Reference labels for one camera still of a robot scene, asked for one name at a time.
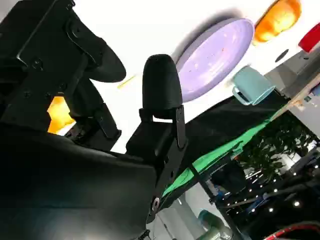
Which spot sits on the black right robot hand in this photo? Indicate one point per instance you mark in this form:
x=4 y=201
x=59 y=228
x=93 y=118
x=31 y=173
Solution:
x=62 y=180

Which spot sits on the orange and white bread roll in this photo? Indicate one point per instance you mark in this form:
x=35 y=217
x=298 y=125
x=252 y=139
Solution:
x=58 y=116
x=277 y=21

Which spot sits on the yellow sticker strip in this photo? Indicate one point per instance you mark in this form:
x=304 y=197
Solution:
x=126 y=82

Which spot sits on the green cloth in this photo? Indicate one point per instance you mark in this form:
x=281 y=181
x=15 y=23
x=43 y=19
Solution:
x=215 y=155

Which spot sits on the teal cylindrical machine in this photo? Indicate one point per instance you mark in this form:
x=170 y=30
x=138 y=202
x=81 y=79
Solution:
x=212 y=225

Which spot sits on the black cloth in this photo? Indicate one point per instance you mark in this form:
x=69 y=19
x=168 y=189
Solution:
x=225 y=125

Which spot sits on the lilac plate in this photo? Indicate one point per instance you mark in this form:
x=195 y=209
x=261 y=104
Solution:
x=212 y=60

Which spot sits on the pale green mug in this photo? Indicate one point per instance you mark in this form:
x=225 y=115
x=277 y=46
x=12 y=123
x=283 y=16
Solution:
x=251 y=83

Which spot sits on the green leafy plant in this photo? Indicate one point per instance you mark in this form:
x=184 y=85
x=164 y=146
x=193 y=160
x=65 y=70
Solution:
x=272 y=147

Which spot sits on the red object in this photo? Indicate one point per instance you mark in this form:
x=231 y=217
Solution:
x=311 y=38

